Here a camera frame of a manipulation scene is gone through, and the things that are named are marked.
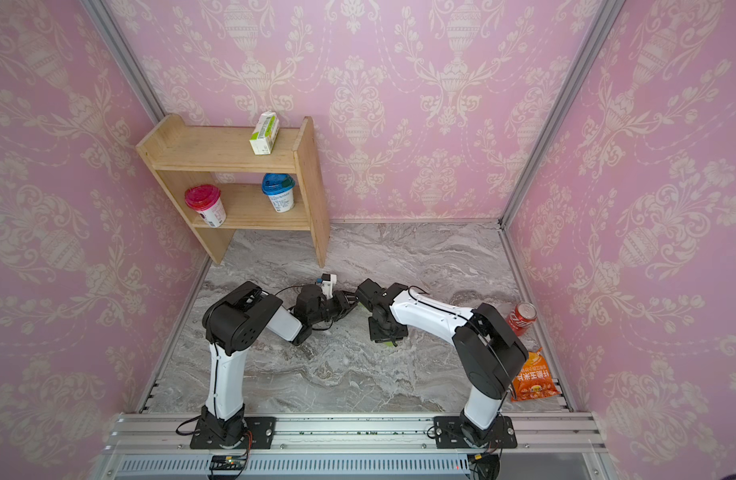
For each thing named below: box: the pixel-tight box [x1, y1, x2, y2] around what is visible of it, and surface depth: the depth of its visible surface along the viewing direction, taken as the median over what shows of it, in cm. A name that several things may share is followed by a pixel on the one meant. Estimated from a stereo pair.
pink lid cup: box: [184, 184, 227, 228], surface depth 86 cm
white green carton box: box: [249, 110, 280, 155], surface depth 79 cm
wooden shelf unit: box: [136, 113, 331, 268], surface depth 84 cm
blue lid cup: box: [261, 173, 296, 213], surface depth 91 cm
